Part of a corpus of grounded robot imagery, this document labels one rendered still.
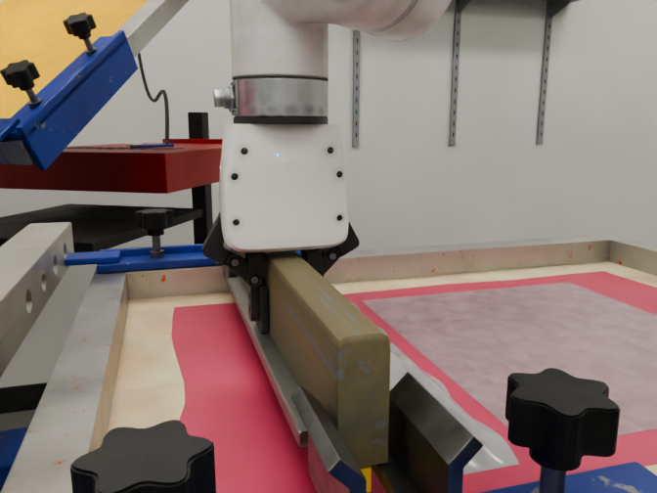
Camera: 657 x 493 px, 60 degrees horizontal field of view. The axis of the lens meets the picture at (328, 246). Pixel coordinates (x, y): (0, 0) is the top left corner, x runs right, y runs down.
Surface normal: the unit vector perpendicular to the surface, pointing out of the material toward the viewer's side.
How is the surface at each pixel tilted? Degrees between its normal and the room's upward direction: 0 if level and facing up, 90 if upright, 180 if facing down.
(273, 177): 90
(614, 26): 90
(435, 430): 45
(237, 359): 0
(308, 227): 89
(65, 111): 90
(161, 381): 0
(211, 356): 0
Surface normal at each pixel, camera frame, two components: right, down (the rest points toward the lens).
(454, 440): -0.68, -0.65
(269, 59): -0.13, 0.21
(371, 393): 0.28, 0.20
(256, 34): -0.35, 0.19
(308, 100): 0.61, 0.17
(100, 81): 0.97, 0.05
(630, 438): 0.00, -0.98
